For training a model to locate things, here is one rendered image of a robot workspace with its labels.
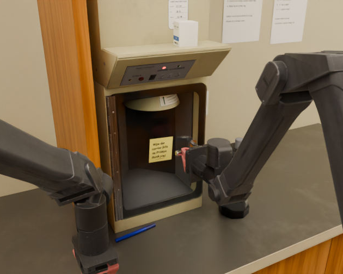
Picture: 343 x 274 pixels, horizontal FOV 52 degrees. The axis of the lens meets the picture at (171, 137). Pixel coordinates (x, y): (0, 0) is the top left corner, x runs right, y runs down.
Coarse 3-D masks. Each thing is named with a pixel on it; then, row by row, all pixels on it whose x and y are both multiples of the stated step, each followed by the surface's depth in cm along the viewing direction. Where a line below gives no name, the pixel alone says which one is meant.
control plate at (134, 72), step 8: (152, 64) 86; (160, 64) 87; (168, 64) 88; (176, 64) 90; (184, 64) 91; (192, 64) 93; (128, 72) 85; (136, 72) 87; (144, 72) 88; (152, 72) 89; (160, 72) 91; (168, 72) 92; (176, 72) 94; (184, 72) 95; (136, 80) 90; (144, 80) 92; (152, 80) 93; (160, 80) 95
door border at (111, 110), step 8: (112, 96) 92; (112, 104) 93; (112, 112) 94; (112, 120) 95; (112, 128) 96; (112, 136) 96; (112, 144) 97; (112, 160) 99; (112, 168) 100; (112, 176) 101; (120, 184) 103; (120, 192) 104; (120, 200) 105; (120, 208) 106; (120, 216) 107
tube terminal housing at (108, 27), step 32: (96, 0) 84; (128, 0) 87; (160, 0) 91; (192, 0) 95; (96, 32) 88; (128, 32) 90; (160, 32) 94; (96, 64) 94; (96, 96) 100; (128, 224) 111
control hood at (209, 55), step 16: (112, 48) 87; (128, 48) 87; (144, 48) 87; (160, 48) 87; (176, 48) 87; (192, 48) 87; (208, 48) 89; (224, 48) 91; (112, 64) 82; (128, 64) 82; (144, 64) 85; (208, 64) 96; (112, 80) 87
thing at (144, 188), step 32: (128, 96) 95; (160, 96) 99; (192, 96) 104; (128, 128) 98; (160, 128) 103; (192, 128) 108; (128, 160) 102; (128, 192) 106; (160, 192) 111; (192, 192) 117
